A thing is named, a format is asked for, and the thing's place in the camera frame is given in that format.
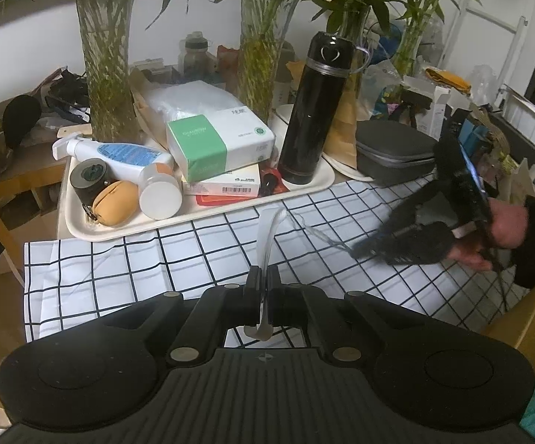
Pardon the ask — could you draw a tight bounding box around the white plastic basket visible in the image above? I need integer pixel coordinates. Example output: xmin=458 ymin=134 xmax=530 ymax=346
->
xmin=501 ymin=84 xmax=535 ymax=153

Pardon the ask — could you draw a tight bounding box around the person's right hand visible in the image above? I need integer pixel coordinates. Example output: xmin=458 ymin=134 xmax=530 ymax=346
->
xmin=447 ymin=199 xmax=531 ymax=273

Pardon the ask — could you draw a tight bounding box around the patterned white plastic bag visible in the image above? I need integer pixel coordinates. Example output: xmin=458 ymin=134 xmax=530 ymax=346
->
xmin=364 ymin=60 xmax=412 ymax=117

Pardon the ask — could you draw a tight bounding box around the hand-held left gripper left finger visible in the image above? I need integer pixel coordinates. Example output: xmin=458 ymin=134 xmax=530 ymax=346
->
xmin=105 ymin=266 xmax=264 ymax=366

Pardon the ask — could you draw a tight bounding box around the long white tray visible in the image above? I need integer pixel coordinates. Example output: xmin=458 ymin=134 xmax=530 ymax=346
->
xmin=65 ymin=150 xmax=336 ymax=242

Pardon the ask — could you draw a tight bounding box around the black mini tripod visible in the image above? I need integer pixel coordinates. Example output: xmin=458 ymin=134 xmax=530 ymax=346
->
xmin=401 ymin=92 xmax=435 ymax=131

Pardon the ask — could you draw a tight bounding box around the yellow cloth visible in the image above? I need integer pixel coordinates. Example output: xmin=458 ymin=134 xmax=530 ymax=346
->
xmin=424 ymin=67 xmax=473 ymax=94

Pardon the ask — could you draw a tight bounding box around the tan egg-shaped pouch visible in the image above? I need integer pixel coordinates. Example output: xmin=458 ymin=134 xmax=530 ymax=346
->
xmin=85 ymin=180 xmax=140 ymax=228

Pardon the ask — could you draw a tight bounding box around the black checked white tablecloth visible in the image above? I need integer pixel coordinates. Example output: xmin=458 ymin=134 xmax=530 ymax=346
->
xmin=23 ymin=178 xmax=527 ymax=349

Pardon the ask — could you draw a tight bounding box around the grey zip case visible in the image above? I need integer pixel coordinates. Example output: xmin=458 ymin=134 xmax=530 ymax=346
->
xmin=355 ymin=121 xmax=444 ymax=188

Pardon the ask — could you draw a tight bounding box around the white metal rack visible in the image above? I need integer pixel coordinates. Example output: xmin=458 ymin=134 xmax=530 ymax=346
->
xmin=443 ymin=0 xmax=529 ymax=84

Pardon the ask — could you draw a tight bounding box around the small black red item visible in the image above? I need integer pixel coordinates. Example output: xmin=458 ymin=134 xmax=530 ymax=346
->
xmin=258 ymin=169 xmax=288 ymax=198

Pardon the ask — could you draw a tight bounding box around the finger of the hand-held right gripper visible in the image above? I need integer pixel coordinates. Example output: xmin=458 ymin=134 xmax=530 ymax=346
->
xmin=349 ymin=221 xmax=455 ymax=266
xmin=378 ymin=178 xmax=448 ymax=241

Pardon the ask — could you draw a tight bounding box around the open white carton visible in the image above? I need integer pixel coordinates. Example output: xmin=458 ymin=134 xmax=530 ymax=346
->
xmin=415 ymin=85 xmax=453 ymax=140

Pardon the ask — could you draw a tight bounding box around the white blue spray bottle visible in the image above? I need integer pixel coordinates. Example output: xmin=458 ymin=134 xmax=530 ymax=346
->
xmin=52 ymin=138 xmax=176 ymax=170

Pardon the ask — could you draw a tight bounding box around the flat white barcode box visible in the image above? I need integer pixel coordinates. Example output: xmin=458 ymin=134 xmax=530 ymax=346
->
xmin=182 ymin=163 xmax=263 ymax=197

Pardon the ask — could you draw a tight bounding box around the white round jar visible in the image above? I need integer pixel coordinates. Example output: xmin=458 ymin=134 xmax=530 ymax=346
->
xmin=139 ymin=163 xmax=184 ymax=221

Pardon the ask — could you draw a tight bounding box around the black round object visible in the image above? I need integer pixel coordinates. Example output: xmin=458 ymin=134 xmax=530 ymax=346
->
xmin=3 ymin=95 xmax=43 ymax=149

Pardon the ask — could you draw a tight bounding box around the kraft paper bag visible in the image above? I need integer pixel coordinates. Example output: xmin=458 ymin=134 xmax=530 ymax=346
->
xmin=129 ymin=67 xmax=171 ymax=149
xmin=323 ymin=67 xmax=365 ymax=170

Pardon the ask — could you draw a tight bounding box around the red flat packet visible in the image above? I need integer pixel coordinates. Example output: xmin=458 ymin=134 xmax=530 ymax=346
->
xmin=196 ymin=192 xmax=261 ymax=208

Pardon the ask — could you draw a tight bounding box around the black thermos bottle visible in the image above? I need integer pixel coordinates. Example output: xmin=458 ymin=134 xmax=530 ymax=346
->
xmin=277 ymin=31 xmax=371 ymax=185

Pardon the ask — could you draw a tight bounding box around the black tape roll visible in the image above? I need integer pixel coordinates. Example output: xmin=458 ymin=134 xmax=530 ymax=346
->
xmin=70 ymin=158 xmax=111 ymax=205

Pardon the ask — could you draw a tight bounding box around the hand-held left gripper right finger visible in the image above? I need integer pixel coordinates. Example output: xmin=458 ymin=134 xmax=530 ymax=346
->
xmin=267 ymin=266 xmax=418 ymax=366

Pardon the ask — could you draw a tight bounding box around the red orange packet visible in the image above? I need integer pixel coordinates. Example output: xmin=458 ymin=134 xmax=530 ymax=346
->
xmin=216 ymin=45 xmax=241 ymax=75

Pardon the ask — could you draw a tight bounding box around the green white tissue box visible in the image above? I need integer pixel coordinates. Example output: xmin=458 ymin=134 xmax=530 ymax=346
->
xmin=166 ymin=107 xmax=278 ymax=184

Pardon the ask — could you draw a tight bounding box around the glass vase with lucky bamboo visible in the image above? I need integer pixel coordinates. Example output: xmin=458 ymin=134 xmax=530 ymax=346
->
xmin=387 ymin=0 xmax=513 ymax=77
xmin=4 ymin=0 xmax=194 ymax=145
xmin=212 ymin=0 xmax=328 ymax=124
xmin=304 ymin=0 xmax=416 ymax=103

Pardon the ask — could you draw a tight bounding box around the clear black-capped sport bottle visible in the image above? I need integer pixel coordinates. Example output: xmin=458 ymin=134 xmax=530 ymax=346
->
xmin=178 ymin=31 xmax=215 ymax=84

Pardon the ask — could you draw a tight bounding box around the clear plastic strip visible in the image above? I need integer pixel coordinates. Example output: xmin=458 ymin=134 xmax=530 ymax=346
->
xmin=244 ymin=206 xmax=375 ymax=344

